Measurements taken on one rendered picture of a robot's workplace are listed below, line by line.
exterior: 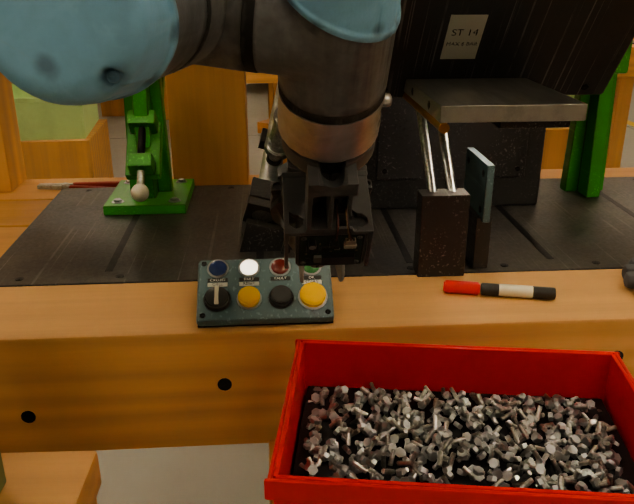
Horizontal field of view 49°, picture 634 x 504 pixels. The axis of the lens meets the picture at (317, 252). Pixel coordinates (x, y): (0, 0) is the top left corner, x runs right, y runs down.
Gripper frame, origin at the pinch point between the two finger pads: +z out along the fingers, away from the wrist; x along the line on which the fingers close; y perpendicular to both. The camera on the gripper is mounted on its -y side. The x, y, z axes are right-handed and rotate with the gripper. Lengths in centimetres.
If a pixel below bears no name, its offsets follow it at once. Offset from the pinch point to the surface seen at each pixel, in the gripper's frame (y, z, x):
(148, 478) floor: -16, 133, -39
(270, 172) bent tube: -25.1, 17.8, -4.3
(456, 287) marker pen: -2.8, 13.1, 17.4
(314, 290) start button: 0.0, 7.8, 0.0
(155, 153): -37, 27, -22
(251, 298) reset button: 0.6, 7.8, -6.8
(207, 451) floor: -24, 139, -24
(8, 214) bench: -35, 39, -48
